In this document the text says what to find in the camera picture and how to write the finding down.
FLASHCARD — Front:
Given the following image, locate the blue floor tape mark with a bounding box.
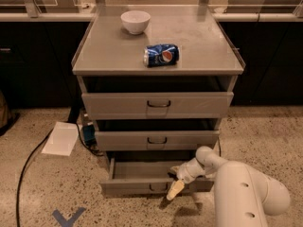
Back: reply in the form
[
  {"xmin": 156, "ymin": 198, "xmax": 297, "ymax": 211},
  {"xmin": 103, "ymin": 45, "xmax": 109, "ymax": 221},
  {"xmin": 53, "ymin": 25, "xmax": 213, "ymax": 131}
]
[{"xmin": 51, "ymin": 207, "xmax": 87, "ymax": 227}]

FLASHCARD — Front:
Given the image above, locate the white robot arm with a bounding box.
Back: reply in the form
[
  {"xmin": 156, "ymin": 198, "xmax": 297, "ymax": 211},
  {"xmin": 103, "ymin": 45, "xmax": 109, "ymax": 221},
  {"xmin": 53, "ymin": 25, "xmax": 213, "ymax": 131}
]
[{"xmin": 167, "ymin": 147, "xmax": 291, "ymax": 227}]

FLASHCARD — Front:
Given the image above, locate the blue pepsi can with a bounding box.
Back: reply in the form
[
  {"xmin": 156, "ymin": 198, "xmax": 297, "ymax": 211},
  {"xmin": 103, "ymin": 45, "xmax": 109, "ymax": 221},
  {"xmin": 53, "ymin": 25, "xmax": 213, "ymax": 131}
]
[{"xmin": 143, "ymin": 44, "xmax": 180, "ymax": 68}]

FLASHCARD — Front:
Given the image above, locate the grey top drawer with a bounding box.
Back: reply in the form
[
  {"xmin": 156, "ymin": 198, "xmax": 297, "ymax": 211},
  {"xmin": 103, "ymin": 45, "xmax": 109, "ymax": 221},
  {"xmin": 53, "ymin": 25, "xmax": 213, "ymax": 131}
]
[{"xmin": 82, "ymin": 92, "xmax": 233, "ymax": 119}]

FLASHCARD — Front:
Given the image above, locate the grey middle drawer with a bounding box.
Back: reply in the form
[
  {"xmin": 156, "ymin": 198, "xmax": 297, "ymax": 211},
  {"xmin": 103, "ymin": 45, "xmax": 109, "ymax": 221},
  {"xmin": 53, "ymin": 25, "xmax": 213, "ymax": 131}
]
[{"xmin": 95, "ymin": 131, "xmax": 219, "ymax": 151}]

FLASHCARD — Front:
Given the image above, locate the black cable on left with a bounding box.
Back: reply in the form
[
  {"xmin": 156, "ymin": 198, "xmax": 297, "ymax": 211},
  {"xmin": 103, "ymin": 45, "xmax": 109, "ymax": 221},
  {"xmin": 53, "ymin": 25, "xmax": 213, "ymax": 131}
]
[{"xmin": 15, "ymin": 123, "xmax": 105, "ymax": 227}]

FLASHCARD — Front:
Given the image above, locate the grey drawer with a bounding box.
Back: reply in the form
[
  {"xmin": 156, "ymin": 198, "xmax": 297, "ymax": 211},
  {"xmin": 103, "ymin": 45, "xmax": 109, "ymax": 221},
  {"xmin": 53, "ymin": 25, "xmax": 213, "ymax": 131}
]
[
  {"xmin": 99, "ymin": 157, "xmax": 216, "ymax": 197},
  {"xmin": 82, "ymin": 92, "xmax": 233, "ymax": 119},
  {"xmin": 95, "ymin": 131, "xmax": 219, "ymax": 151}
]

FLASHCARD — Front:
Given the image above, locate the white paper sheet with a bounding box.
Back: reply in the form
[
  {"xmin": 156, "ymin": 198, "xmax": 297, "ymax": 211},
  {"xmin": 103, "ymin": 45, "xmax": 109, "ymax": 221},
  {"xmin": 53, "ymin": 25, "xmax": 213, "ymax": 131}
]
[{"xmin": 42, "ymin": 122, "xmax": 79, "ymax": 156}]

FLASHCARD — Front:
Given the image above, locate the blue power box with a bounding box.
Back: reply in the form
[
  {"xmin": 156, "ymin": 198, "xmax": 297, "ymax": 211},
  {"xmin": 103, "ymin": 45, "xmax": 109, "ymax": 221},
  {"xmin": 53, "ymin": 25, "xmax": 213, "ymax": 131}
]
[{"xmin": 82, "ymin": 125, "xmax": 96, "ymax": 146}]

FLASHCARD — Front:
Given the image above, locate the white ceramic bowl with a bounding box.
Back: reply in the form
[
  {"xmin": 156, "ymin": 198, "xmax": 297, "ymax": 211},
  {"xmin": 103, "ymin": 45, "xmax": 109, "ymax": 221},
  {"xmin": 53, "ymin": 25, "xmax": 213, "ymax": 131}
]
[{"xmin": 120, "ymin": 10, "xmax": 151, "ymax": 35}]

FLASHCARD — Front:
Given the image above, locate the dark counter cabinet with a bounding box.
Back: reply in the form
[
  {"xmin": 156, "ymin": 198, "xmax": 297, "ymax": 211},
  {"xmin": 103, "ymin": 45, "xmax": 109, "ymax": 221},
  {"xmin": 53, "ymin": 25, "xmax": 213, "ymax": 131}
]
[{"xmin": 0, "ymin": 22, "xmax": 303, "ymax": 109}]

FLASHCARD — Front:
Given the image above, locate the grey drawer cabinet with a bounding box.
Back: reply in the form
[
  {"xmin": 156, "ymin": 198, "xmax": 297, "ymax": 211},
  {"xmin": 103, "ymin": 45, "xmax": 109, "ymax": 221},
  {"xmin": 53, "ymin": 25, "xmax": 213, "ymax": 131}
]
[{"xmin": 73, "ymin": 6, "xmax": 243, "ymax": 159}]

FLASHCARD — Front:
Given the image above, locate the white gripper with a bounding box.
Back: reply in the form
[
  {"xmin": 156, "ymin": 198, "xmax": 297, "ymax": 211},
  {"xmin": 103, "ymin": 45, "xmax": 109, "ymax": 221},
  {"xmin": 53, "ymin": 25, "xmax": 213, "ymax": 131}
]
[{"xmin": 167, "ymin": 158, "xmax": 205, "ymax": 201}]

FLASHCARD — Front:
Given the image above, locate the grey bottom drawer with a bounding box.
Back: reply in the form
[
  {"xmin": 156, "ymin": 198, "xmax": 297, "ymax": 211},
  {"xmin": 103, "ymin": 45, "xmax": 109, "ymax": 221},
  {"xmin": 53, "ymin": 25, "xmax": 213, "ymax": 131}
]
[{"xmin": 99, "ymin": 157, "xmax": 216, "ymax": 197}]

